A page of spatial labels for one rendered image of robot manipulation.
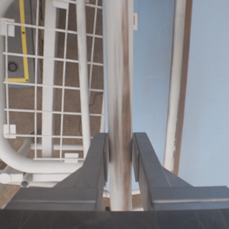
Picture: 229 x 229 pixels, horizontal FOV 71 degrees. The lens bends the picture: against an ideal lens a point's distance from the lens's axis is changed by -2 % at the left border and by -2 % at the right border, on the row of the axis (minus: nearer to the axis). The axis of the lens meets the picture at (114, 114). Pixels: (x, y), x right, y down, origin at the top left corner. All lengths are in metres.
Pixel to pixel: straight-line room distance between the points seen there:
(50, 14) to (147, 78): 0.32
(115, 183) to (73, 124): 0.87
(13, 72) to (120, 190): 0.59
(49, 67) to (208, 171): 0.46
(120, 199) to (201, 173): 0.08
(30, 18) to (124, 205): 0.64
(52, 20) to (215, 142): 0.49
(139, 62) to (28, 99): 0.71
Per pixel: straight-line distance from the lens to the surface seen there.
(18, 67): 0.68
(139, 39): 0.48
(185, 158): 0.17
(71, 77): 0.97
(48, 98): 0.53
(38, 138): 0.92
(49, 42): 0.53
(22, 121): 1.06
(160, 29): 0.50
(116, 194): 0.17
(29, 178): 0.62
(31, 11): 0.70
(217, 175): 0.20
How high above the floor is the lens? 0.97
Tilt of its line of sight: 72 degrees down
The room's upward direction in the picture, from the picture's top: 139 degrees clockwise
